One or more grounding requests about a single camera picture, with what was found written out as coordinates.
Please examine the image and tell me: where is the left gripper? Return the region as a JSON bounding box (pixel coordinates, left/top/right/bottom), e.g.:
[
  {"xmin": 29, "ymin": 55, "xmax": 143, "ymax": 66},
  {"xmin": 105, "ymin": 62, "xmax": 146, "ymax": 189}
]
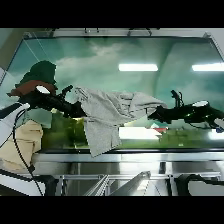
[{"xmin": 63, "ymin": 100, "xmax": 88, "ymax": 119}]

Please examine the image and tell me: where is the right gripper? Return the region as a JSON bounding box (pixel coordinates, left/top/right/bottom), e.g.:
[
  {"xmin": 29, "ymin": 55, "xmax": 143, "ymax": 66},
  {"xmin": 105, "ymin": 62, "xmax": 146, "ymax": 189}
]
[{"xmin": 147, "ymin": 105, "xmax": 175, "ymax": 125}]

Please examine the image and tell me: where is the grey T-shirt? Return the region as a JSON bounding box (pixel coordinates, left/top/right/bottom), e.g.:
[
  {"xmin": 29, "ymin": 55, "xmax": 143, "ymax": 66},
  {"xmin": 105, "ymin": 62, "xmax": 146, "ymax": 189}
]
[{"xmin": 73, "ymin": 86, "xmax": 168, "ymax": 159}]

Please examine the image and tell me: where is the dark green garment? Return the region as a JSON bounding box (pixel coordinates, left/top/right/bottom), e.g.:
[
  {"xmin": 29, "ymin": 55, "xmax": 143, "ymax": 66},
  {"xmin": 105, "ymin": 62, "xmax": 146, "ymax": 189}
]
[{"xmin": 14, "ymin": 60, "xmax": 59, "ymax": 90}]

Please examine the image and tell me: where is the red-brown garment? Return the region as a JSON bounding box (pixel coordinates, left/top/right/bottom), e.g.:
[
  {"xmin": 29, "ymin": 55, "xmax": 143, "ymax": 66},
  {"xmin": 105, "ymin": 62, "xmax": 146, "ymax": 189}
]
[{"xmin": 6, "ymin": 81, "xmax": 57, "ymax": 98}]

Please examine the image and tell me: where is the beige garment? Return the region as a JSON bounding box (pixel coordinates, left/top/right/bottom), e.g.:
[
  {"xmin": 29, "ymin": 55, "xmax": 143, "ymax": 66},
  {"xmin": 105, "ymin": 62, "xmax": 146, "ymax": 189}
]
[{"xmin": 0, "ymin": 119, "xmax": 45, "ymax": 174}]

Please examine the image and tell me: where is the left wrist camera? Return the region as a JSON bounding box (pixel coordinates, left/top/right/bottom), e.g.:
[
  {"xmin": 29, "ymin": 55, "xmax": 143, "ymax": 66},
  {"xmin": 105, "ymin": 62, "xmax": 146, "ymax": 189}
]
[{"xmin": 57, "ymin": 84, "xmax": 74, "ymax": 101}]

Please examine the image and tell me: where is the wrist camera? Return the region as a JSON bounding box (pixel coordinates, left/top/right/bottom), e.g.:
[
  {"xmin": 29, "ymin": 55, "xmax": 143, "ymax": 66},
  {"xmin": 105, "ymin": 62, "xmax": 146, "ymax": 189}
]
[
  {"xmin": 170, "ymin": 89, "xmax": 185, "ymax": 108},
  {"xmin": 57, "ymin": 84, "xmax": 74, "ymax": 101}
]

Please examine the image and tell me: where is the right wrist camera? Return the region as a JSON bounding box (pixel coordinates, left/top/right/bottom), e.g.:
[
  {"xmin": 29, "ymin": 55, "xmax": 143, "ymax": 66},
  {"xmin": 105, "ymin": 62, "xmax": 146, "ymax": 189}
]
[{"xmin": 170, "ymin": 89, "xmax": 185, "ymax": 108}]

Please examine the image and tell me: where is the silver frame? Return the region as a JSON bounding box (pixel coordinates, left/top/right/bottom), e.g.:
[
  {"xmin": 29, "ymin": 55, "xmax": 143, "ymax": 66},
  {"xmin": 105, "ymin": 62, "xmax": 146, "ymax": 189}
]
[{"xmin": 0, "ymin": 27, "xmax": 224, "ymax": 197}]

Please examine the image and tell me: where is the black cable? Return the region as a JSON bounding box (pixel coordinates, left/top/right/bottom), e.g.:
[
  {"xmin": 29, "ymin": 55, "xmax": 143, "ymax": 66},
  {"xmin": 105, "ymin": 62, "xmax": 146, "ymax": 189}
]
[{"xmin": 11, "ymin": 109, "xmax": 45, "ymax": 197}]

